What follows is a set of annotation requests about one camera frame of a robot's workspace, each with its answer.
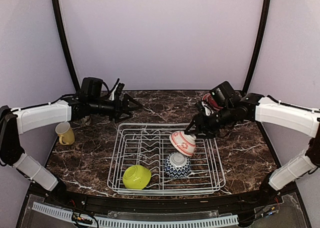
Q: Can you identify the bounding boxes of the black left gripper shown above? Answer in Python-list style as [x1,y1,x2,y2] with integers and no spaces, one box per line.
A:
[89,93,143,123]

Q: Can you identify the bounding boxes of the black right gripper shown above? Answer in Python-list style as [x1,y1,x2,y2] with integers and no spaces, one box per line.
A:
[185,103,236,138]

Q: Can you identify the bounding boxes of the white red patterned bowl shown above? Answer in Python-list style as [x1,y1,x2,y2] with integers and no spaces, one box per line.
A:
[169,130,197,157]

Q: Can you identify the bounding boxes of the red floral plate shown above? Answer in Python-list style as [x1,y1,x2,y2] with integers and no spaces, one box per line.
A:
[201,93,220,110]

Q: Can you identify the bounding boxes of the white patterned tall mug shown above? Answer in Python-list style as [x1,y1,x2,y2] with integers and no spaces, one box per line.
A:
[79,115,92,127]

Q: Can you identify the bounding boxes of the blue white zigzag bowl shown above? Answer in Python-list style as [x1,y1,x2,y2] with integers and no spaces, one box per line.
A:
[163,152,191,179]

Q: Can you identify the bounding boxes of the yellow mug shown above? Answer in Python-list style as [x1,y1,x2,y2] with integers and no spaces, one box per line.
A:
[55,122,75,145]

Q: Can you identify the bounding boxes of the lime green bowl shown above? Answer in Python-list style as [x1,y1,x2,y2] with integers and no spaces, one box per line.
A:
[122,164,152,190]

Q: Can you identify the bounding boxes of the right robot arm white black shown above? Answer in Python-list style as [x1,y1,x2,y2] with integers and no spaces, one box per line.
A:
[185,92,320,205]

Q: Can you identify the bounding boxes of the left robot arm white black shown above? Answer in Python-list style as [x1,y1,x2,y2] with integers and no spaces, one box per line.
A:
[0,93,143,206]

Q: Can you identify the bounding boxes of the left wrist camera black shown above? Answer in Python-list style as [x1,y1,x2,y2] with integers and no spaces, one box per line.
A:
[80,77,104,98]

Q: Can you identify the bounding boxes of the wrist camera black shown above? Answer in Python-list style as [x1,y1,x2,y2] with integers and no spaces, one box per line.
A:
[80,77,104,98]
[209,81,240,108]

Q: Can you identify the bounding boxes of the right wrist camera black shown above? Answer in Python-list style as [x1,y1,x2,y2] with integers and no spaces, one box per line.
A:
[209,81,240,108]

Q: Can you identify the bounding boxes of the white wire dish rack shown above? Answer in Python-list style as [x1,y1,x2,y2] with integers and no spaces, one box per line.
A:
[107,123,226,196]

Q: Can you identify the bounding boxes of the black front rail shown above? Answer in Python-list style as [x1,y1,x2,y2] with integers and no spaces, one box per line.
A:
[42,187,301,223]

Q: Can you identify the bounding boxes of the white slotted cable duct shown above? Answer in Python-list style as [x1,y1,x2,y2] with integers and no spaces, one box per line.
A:
[32,202,239,228]

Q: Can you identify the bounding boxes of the left black frame post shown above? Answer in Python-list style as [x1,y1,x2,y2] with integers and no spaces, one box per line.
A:
[51,0,80,91]

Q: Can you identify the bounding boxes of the black frame post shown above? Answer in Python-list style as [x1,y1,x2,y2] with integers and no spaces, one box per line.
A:
[242,0,271,94]
[51,0,80,91]

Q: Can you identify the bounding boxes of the right black frame post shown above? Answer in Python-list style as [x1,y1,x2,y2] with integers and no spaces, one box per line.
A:
[242,0,271,94]

